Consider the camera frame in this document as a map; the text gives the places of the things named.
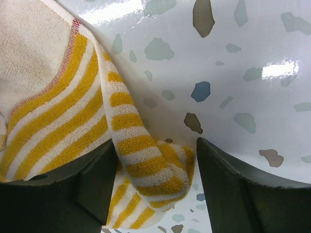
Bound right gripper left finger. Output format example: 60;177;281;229
0;141;118;233

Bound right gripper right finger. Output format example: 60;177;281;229
196;138;311;233

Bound yellow striped Doraemon towel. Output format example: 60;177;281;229
0;0;195;230

